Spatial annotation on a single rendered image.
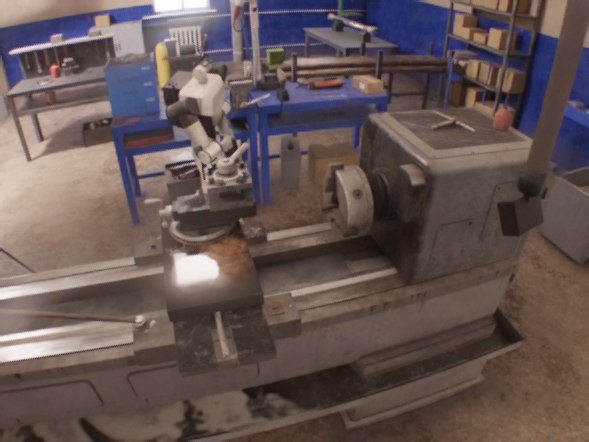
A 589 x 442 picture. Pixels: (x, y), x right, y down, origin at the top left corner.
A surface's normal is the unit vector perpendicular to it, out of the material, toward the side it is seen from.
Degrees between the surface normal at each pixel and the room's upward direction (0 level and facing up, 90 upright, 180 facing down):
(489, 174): 90
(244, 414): 0
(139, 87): 90
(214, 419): 0
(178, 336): 0
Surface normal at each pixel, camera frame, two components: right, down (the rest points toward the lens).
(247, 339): 0.00, -0.82
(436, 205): 0.29, 0.55
